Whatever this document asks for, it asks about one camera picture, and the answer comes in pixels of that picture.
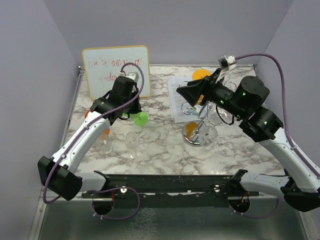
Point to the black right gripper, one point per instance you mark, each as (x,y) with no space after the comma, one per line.
(192,92)

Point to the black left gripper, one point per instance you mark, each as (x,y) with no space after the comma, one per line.
(137,108)

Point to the green plastic wine glass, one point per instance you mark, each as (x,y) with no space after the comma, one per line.
(140,119)

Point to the yellow plastic wine glass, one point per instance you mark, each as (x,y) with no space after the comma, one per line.
(197,77)

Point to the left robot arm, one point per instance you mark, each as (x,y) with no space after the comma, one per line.
(59,172)

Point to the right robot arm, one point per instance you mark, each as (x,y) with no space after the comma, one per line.
(300,188)

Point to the orange plastic wine glass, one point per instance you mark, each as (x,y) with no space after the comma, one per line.
(85,116)

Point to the chrome wine glass rack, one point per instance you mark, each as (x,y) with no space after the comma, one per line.
(190,131)

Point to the clear hung wine glass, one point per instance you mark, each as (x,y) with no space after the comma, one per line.
(208,134)

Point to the small teal white marker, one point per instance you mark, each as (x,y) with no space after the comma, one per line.
(193,110)

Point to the printed paper sheet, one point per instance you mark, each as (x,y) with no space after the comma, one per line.
(180,110)

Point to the yellow framed whiteboard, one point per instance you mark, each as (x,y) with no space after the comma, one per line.
(102,66)

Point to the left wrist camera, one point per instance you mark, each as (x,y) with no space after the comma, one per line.
(132,75)

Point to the black mounting rail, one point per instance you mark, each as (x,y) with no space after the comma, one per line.
(168,191)

